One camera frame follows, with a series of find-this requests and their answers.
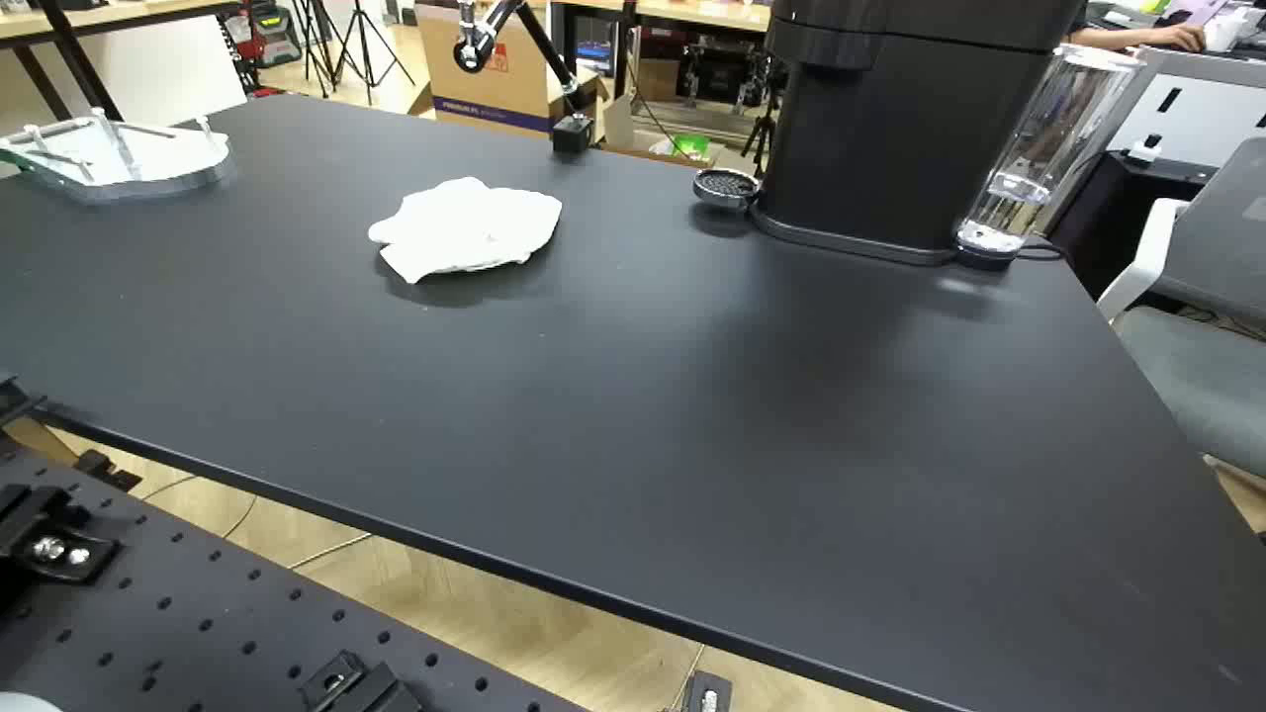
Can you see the clear water tank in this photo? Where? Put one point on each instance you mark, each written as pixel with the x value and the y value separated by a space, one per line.
pixel 1049 154

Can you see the white chair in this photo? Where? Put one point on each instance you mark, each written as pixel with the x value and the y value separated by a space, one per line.
pixel 168 73

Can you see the small round black lid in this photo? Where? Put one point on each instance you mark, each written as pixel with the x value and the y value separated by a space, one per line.
pixel 724 188

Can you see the white green-patterned towel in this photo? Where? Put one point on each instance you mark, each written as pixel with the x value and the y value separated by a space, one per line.
pixel 464 226

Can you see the cardboard box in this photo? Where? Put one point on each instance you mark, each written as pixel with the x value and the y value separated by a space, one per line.
pixel 517 88

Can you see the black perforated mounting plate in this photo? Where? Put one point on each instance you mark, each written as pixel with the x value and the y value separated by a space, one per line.
pixel 115 607

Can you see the black camera tripod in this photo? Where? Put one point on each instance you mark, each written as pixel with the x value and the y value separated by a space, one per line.
pixel 344 48

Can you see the large black coffee machine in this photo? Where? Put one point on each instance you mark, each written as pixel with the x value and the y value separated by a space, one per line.
pixel 896 111

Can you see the grey office chair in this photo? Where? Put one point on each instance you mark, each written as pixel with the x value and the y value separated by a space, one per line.
pixel 1194 310

